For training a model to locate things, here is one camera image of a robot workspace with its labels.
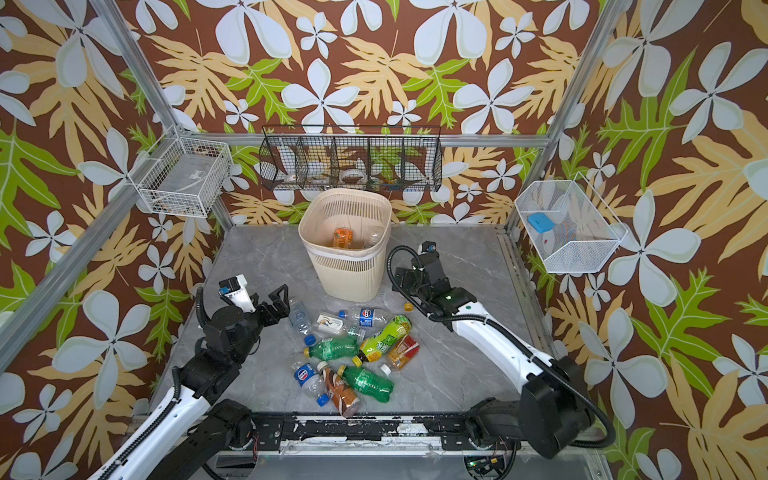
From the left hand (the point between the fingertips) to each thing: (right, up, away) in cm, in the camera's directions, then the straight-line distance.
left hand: (271, 288), depth 75 cm
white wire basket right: (+82, +17, +9) cm, 84 cm away
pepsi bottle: (+24, -10, +14) cm, 29 cm away
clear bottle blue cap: (+3, -11, +14) cm, 18 cm away
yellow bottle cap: (+37, -8, +19) cm, 42 cm away
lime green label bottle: (+33, -13, +11) cm, 37 cm away
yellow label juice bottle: (+15, +15, +23) cm, 32 cm away
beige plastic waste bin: (+21, +3, +12) cm, 24 cm away
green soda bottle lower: (+24, -25, +2) cm, 35 cm away
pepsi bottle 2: (+9, -26, +5) cm, 28 cm away
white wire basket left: (-30, +31, +10) cm, 45 cm away
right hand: (+35, +3, +9) cm, 37 cm away
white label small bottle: (+12, -12, +12) cm, 21 cm away
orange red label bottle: (+35, -18, +8) cm, 40 cm away
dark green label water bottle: (+26, +14, +13) cm, 32 cm away
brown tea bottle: (+19, -28, 0) cm, 34 cm away
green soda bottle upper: (+15, -18, +9) cm, 25 cm away
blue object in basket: (+75, +18, +11) cm, 78 cm away
